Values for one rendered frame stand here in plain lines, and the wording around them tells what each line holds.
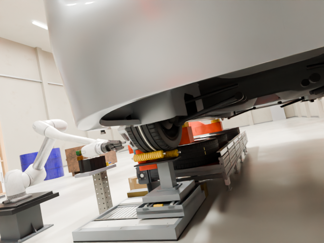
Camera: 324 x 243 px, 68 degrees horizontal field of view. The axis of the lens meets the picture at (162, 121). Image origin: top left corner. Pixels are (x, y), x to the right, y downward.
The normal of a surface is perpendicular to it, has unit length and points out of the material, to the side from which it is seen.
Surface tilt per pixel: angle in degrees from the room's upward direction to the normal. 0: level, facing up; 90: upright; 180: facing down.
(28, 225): 90
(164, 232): 90
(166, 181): 90
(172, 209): 90
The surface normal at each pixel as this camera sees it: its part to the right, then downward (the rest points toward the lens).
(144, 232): -0.39, 0.03
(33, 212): 0.91, -0.20
